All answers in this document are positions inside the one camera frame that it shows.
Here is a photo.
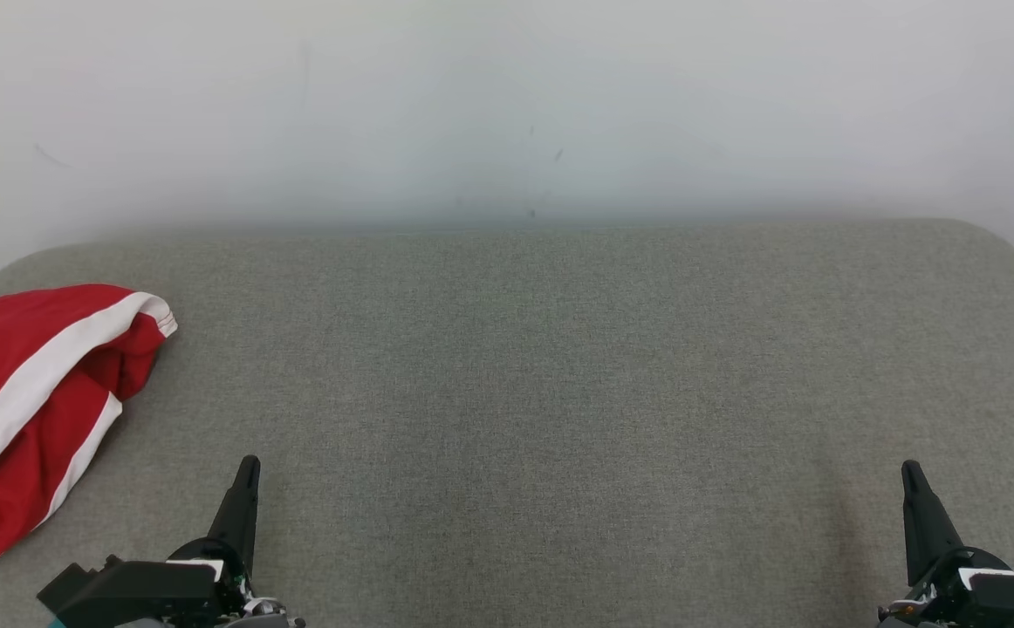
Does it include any red shorts broad white band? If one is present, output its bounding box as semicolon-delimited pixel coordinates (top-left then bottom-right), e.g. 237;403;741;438
0;283;179;583

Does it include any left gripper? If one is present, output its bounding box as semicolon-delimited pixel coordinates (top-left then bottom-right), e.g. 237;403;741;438
167;455;303;628

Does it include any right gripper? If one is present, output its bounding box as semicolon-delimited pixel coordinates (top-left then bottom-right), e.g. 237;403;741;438
878;460;1014;628

